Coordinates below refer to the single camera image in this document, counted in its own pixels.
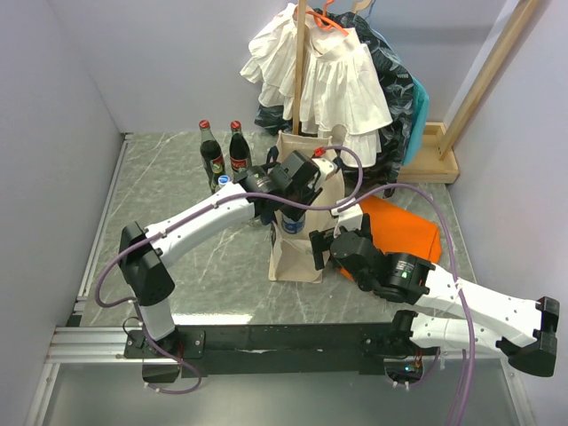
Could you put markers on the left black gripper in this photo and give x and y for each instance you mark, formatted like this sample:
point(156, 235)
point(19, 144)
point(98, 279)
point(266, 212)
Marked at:
point(311, 192)

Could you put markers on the white pleated garment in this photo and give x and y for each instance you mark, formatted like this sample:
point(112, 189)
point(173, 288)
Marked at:
point(341, 96)

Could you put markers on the orange clothes hanger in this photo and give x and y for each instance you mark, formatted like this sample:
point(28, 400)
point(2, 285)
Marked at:
point(323, 21)

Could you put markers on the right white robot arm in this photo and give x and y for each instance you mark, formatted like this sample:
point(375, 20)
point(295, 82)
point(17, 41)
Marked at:
point(522, 330)

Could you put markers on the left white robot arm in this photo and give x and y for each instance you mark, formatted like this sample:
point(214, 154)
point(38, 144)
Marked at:
point(256, 191)

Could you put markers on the coca-cola glass bottle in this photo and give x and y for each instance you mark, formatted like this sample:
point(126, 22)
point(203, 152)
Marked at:
point(211, 152)
point(239, 151)

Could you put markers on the dark shark print garment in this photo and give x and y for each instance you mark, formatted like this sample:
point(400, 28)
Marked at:
point(398, 88)

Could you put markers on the folded orange cloth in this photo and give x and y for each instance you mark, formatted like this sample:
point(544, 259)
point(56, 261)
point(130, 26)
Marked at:
point(394, 229)

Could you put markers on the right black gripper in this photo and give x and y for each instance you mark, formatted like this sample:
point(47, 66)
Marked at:
point(319, 242)

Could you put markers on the wooden clothes rack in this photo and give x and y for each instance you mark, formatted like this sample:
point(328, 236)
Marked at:
point(435, 162)

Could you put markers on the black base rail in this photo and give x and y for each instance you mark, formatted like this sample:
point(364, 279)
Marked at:
point(299, 348)

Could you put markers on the dark green glass bottle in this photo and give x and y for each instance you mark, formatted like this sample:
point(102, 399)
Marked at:
point(216, 175)

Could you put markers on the wooden clothes hanger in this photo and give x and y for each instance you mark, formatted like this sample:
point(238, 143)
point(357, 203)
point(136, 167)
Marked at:
point(361, 5)

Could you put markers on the teal blue garment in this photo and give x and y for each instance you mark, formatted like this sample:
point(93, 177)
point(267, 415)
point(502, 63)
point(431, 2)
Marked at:
point(421, 103)

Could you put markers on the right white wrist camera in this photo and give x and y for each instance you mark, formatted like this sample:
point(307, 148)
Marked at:
point(347, 218)

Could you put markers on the beige canvas tote bag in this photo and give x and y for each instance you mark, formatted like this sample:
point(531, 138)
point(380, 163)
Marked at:
point(291, 254)

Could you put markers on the clear chang bottle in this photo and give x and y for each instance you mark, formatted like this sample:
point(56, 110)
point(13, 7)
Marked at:
point(256, 222)

